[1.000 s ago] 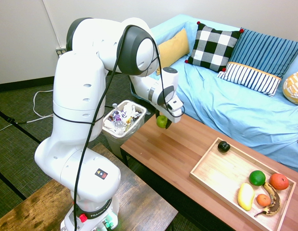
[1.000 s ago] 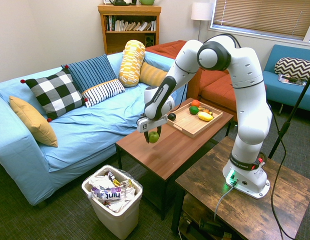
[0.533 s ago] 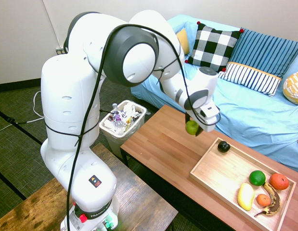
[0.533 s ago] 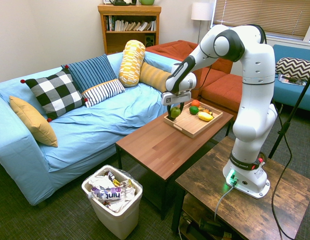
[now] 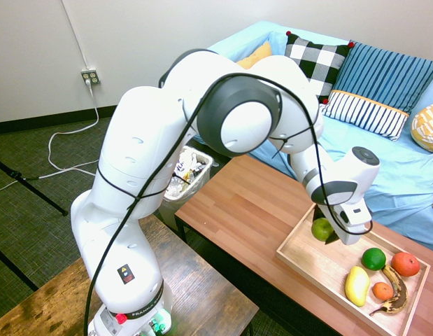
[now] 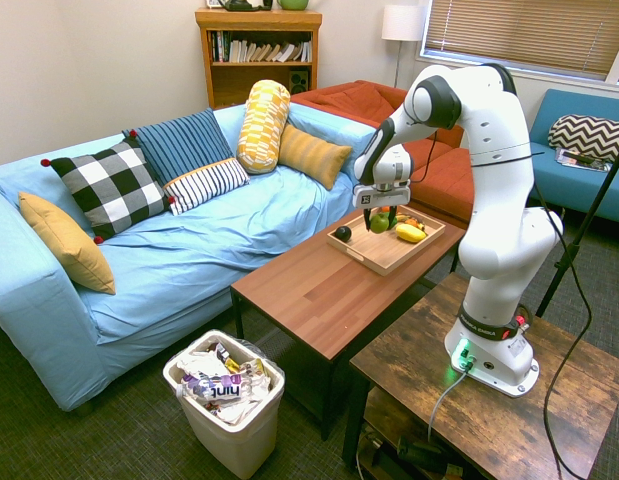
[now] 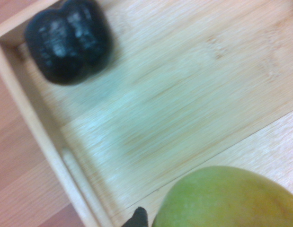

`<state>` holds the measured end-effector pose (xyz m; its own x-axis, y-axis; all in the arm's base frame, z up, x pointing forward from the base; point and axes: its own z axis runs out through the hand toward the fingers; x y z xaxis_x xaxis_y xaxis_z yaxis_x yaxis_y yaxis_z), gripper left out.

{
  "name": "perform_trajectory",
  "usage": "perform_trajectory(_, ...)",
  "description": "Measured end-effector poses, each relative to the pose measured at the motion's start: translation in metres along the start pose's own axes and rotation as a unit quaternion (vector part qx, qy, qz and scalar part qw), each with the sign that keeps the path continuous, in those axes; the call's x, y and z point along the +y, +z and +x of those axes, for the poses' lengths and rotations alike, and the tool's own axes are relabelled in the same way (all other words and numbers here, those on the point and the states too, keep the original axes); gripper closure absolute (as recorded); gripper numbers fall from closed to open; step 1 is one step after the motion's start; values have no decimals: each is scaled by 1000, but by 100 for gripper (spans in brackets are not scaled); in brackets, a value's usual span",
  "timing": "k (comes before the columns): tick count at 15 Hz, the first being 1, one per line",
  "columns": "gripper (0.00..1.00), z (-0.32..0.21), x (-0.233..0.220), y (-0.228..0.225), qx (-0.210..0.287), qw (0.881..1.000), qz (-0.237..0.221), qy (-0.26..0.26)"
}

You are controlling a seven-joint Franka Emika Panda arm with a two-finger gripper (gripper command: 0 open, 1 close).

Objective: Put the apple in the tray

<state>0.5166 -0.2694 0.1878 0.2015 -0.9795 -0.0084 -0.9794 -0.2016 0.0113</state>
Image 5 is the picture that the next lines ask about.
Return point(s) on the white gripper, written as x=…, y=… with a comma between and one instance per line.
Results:
x=354, y=220

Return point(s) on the green apple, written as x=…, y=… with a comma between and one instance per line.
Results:
x=321, y=229

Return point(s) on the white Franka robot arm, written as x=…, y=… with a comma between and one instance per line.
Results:
x=132, y=182

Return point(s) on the wooden tray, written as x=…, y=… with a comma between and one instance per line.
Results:
x=317, y=262

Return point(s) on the green lime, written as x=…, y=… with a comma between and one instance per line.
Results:
x=374, y=259

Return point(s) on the yellow mango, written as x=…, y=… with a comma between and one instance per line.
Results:
x=357, y=286

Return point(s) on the small orange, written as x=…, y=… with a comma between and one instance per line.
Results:
x=382, y=291

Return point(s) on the red orange round fruit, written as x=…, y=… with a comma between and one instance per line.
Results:
x=405, y=264

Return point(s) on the light blue covered sofa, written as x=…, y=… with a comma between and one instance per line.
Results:
x=394, y=168

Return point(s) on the overripe brown banana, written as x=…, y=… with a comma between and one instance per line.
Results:
x=399, y=290

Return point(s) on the white navy striped pillow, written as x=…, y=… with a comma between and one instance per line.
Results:
x=366, y=113

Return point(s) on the white trash bin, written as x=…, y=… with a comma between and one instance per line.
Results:
x=202, y=175

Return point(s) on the dark rustic wooden table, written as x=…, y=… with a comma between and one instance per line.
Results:
x=202, y=280

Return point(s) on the yellow patterned pillow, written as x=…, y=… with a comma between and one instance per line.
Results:
x=427, y=127

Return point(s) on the grey trash bin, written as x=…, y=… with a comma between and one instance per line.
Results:
x=169, y=211

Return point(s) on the blue striped pillow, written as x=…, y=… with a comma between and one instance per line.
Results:
x=380, y=77

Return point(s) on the black white checkered pillow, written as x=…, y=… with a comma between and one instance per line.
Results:
x=317, y=63

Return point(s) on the plain orange pillow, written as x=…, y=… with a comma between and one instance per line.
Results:
x=254, y=57

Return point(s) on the black tripod stand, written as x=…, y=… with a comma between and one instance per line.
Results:
x=34, y=190

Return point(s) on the wall power outlet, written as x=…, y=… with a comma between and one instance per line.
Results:
x=90, y=77

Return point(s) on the black wall baseboard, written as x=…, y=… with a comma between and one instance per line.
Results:
x=44, y=120

